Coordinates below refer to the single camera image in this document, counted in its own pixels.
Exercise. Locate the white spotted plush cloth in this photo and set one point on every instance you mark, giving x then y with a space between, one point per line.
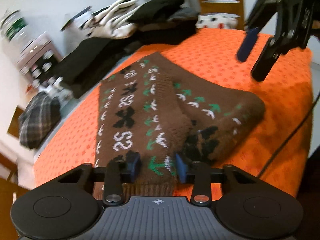
216 21

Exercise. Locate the white striped garment pile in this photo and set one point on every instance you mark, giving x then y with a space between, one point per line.
113 21

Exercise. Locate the black folded garment left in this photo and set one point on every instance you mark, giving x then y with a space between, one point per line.
92 60

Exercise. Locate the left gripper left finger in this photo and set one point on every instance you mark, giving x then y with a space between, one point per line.
122 169

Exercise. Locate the orange floral table mat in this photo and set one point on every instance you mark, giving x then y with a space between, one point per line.
210 54

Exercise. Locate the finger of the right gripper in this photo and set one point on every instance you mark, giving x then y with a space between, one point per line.
262 12
275 55

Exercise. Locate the water bottle on dispenser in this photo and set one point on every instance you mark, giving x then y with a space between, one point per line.
16 30

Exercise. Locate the wooden chair far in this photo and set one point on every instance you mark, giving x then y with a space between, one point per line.
231 7

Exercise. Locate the grey folded garment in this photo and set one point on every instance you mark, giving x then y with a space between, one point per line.
185 17

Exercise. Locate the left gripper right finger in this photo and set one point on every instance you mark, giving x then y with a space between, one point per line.
202 176

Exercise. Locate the black folded garment right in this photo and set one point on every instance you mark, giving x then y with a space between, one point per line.
155 11

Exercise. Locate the plaid grey cloth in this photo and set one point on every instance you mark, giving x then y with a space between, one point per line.
39 118

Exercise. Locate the brown patterned knit sweater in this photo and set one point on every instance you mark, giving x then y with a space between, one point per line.
155 109

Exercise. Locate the black folded garment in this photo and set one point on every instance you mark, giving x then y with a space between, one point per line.
92 60
155 11

